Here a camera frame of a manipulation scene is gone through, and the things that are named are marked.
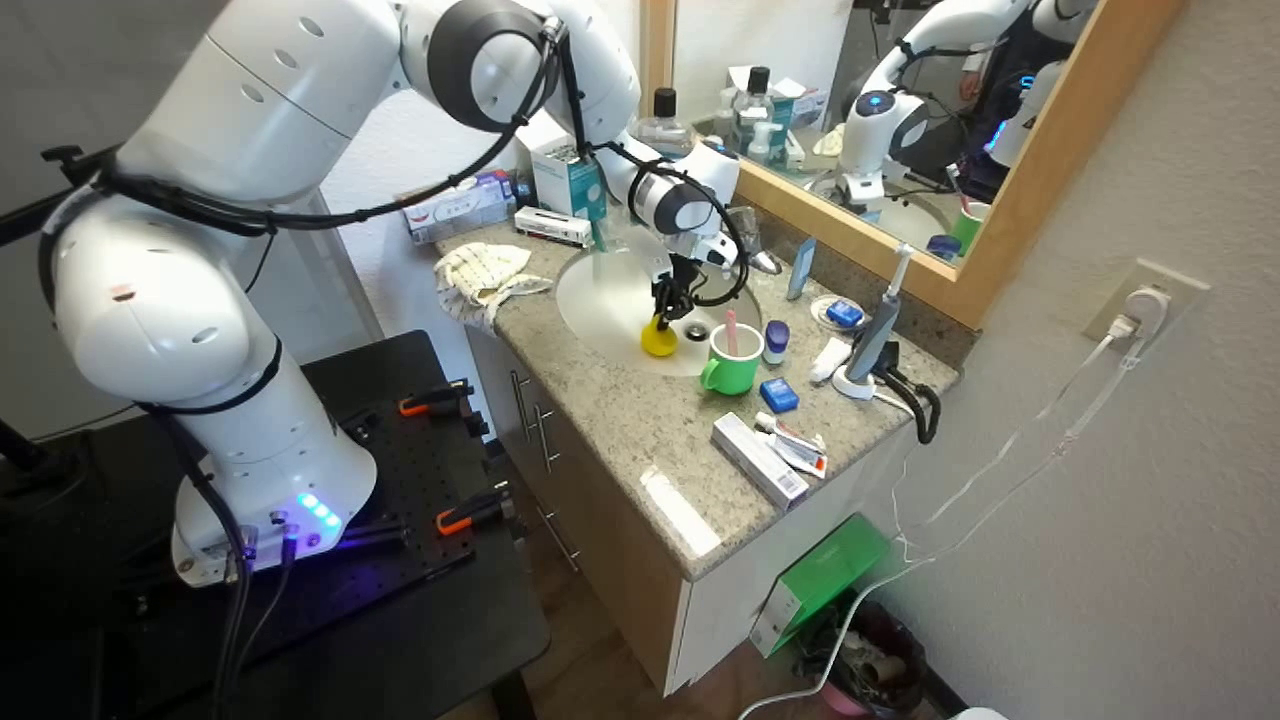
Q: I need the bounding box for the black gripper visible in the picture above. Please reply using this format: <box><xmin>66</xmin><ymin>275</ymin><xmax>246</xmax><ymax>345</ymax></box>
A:
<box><xmin>652</xmin><ymin>257</ymin><xmax>702</xmax><ymax>334</ymax></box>

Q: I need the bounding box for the yellow rubber duck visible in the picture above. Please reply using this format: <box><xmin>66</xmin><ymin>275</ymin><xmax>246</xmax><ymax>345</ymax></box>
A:
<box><xmin>640</xmin><ymin>322</ymin><xmax>681</xmax><ymax>361</ymax></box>

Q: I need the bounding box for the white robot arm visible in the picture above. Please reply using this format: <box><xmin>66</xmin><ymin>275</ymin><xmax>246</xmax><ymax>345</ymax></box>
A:
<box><xmin>41</xmin><ymin>0</ymin><xmax>746</xmax><ymax>590</ymax></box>

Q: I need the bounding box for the white oval sink basin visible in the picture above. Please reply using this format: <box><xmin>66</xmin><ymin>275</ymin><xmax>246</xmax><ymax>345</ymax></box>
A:
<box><xmin>556</xmin><ymin>246</ymin><xmax>764</xmax><ymax>378</ymax></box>

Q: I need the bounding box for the green cup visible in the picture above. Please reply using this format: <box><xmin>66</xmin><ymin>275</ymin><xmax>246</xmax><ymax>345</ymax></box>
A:
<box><xmin>702</xmin><ymin>325</ymin><xmax>764</xmax><ymax>397</ymax></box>

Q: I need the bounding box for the chrome faucet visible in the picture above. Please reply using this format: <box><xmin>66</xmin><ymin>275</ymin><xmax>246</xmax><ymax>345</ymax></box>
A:
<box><xmin>727</xmin><ymin>204</ymin><xmax>780</xmax><ymax>275</ymax></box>

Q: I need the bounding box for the blue floss container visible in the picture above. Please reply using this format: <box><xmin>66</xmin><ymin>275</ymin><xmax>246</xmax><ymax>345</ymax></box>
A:
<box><xmin>761</xmin><ymin>380</ymin><xmax>801</xmax><ymax>417</ymax></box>

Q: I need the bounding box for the white tube near box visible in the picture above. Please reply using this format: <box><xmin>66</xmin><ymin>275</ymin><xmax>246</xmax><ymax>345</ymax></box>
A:
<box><xmin>511</xmin><ymin>204</ymin><xmax>593</xmax><ymax>248</ymax></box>

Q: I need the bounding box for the blue contact lens case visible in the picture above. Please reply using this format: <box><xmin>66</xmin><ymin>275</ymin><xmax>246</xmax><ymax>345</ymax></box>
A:
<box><xmin>823</xmin><ymin>302</ymin><xmax>869</xmax><ymax>334</ymax></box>

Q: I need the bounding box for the beige cloth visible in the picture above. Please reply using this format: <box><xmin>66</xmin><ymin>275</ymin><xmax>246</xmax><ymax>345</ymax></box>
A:
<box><xmin>433</xmin><ymin>239</ymin><xmax>550</xmax><ymax>325</ymax></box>

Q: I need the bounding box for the open white box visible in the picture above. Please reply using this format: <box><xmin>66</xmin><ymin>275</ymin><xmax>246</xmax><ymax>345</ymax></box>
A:
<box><xmin>518</xmin><ymin>114</ymin><xmax>608</xmax><ymax>219</ymax></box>

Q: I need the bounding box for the toothpaste tube white red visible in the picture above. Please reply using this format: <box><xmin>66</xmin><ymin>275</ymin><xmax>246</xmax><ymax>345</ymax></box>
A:
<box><xmin>755</xmin><ymin>413</ymin><xmax>827</xmax><ymax>482</ymax></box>

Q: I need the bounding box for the electric toothbrush on charger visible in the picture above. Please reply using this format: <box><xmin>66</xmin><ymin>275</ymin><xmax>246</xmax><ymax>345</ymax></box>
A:
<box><xmin>836</xmin><ymin>248</ymin><xmax>912</xmax><ymax>399</ymax></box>

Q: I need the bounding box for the tissue pack box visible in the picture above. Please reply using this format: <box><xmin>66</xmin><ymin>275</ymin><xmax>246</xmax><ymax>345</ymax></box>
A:
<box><xmin>403</xmin><ymin>172</ymin><xmax>518</xmax><ymax>246</ymax></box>

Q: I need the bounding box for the blue mouthwash bottle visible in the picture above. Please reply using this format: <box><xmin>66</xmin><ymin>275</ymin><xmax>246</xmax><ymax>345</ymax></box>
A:
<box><xmin>635</xmin><ymin>90</ymin><xmax>692</xmax><ymax>158</ymax></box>

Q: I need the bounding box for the orange clamp upper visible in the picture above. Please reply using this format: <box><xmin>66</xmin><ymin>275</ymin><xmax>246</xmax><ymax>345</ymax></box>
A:
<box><xmin>398</xmin><ymin>380</ymin><xmax>471</xmax><ymax>420</ymax></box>

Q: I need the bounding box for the orange clamp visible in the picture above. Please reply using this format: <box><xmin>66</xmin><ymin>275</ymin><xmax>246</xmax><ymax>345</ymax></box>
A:
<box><xmin>433</xmin><ymin>482</ymin><xmax>511</xmax><ymax>540</ymax></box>
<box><xmin>398</xmin><ymin>380</ymin><xmax>471</xmax><ymax>420</ymax></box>

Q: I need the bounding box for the orange clamp lower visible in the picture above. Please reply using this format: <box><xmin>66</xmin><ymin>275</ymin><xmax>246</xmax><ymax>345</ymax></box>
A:
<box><xmin>433</xmin><ymin>482</ymin><xmax>511</xmax><ymax>540</ymax></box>

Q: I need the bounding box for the wood framed mirror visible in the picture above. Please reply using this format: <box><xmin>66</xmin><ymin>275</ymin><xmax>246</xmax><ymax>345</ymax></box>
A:
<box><xmin>635</xmin><ymin>0</ymin><xmax>1189</xmax><ymax>335</ymax></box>

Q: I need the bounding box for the green box on cabinet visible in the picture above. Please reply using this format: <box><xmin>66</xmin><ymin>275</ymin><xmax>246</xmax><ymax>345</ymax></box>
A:
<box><xmin>749</xmin><ymin>515</ymin><xmax>888</xmax><ymax>657</ymax></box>

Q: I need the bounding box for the white vanity cabinet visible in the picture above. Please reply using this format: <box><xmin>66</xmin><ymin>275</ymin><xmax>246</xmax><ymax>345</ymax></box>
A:
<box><xmin>471</xmin><ymin>334</ymin><xmax>851</xmax><ymax>697</ymax></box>

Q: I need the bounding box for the black robot table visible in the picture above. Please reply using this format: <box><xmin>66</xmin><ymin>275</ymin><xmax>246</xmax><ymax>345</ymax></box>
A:
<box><xmin>0</xmin><ymin>334</ymin><xmax>550</xmax><ymax>720</ymax></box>

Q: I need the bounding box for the white power cable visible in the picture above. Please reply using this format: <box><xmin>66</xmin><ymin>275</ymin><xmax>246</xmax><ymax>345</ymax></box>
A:
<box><xmin>731</xmin><ymin>314</ymin><xmax>1153</xmax><ymax>720</ymax></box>

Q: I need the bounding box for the white wall outlet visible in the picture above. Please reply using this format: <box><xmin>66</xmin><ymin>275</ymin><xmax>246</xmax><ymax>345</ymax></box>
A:
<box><xmin>1086</xmin><ymin>261</ymin><xmax>1208</xmax><ymax>345</ymax></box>

